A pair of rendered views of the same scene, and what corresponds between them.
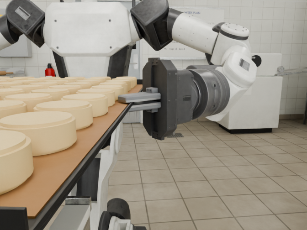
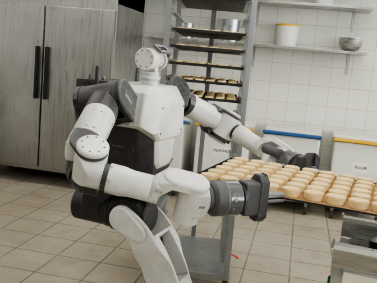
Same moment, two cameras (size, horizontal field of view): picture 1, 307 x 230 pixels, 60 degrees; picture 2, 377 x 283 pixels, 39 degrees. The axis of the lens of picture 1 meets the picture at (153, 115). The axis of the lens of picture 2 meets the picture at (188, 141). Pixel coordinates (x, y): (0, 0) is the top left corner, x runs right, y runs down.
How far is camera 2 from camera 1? 1.80 m
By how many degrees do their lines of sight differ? 70
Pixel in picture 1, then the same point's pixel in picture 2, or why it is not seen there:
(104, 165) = (176, 240)
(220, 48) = (229, 126)
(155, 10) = (185, 92)
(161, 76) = (317, 161)
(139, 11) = not seen: hidden behind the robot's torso
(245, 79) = not seen: hidden behind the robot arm
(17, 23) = (128, 109)
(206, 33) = (216, 114)
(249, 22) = not seen: outside the picture
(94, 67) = (169, 149)
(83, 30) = (172, 115)
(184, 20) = (201, 101)
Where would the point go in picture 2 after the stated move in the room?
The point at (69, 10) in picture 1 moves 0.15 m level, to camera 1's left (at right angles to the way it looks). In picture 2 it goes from (165, 97) to (146, 99)
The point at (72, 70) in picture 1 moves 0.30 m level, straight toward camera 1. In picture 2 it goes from (160, 153) to (256, 163)
